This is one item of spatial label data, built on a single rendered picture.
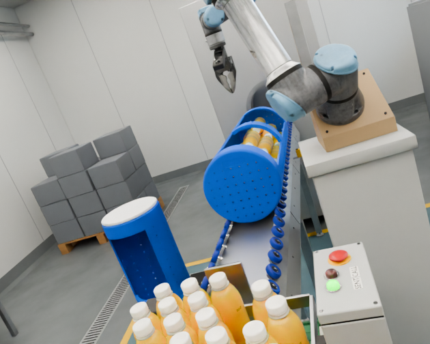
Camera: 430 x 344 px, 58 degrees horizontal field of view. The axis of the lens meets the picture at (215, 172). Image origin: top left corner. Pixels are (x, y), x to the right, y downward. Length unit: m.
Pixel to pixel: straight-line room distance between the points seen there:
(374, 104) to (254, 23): 0.46
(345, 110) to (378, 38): 5.01
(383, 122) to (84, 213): 4.10
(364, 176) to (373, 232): 0.19
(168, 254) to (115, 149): 3.21
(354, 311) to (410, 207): 0.69
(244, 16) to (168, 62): 5.12
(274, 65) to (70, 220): 4.20
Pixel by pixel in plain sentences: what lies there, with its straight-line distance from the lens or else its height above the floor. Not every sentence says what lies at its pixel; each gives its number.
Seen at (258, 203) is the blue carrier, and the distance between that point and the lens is 1.40.
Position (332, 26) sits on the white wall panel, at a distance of 6.12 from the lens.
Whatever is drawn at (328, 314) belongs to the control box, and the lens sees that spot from 0.68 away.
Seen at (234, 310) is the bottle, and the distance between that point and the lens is 0.90.
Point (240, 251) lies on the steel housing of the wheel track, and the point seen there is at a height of 0.93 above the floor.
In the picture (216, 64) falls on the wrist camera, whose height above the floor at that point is 1.52.
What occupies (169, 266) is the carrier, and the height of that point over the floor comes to 0.74.
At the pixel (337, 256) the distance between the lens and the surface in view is 0.78.
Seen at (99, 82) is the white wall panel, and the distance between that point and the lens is 6.65.
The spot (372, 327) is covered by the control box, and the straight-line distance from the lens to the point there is 0.70.
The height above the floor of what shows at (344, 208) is 0.98.
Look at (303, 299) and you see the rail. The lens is 0.94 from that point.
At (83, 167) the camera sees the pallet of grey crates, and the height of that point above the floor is 0.96.
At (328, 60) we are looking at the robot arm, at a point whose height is 1.43.
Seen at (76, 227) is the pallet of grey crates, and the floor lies 0.29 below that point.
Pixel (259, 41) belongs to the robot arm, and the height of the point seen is 1.54.
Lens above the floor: 1.52
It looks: 14 degrees down
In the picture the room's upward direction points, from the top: 20 degrees counter-clockwise
